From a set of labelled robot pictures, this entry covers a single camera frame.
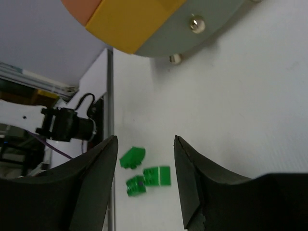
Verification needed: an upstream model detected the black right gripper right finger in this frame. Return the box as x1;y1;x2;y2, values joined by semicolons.
174;136;308;231

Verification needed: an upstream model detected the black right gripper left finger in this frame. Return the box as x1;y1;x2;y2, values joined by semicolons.
0;136;118;231

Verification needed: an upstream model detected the green square lego brick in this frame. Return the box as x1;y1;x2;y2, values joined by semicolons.
126;175;146;197
143;166;171;187

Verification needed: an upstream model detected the green curved lego brick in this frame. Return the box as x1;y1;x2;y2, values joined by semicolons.
120;146;146;169

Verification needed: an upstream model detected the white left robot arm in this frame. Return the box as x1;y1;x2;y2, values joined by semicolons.
0;93;97;142

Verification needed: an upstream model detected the silver drawer knob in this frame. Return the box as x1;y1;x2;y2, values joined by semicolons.
189;15;206;34

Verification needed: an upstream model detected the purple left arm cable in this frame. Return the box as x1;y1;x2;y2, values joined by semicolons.
26;131;74;161

